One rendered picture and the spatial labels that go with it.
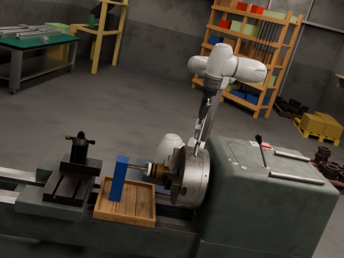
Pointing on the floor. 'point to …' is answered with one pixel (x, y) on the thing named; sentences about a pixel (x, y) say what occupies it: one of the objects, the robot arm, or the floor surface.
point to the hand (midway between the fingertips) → (199, 123)
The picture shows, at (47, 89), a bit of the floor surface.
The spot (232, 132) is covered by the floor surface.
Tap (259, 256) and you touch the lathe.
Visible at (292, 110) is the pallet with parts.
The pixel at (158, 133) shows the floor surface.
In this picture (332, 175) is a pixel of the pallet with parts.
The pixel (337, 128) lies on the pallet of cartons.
